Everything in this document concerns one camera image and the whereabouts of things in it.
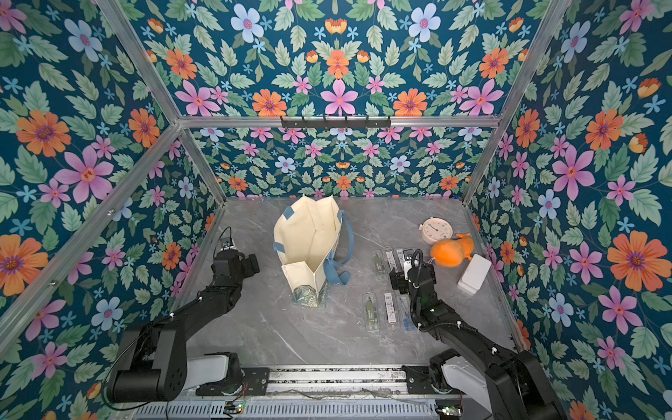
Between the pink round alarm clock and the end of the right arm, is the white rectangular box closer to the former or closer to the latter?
the pink round alarm clock

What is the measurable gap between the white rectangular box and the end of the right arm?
0.25m

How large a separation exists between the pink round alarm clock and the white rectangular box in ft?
0.50

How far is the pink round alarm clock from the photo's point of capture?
1.05 m

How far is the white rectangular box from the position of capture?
90cm

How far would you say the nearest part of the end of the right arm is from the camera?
2.56 feet

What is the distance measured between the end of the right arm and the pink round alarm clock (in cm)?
31
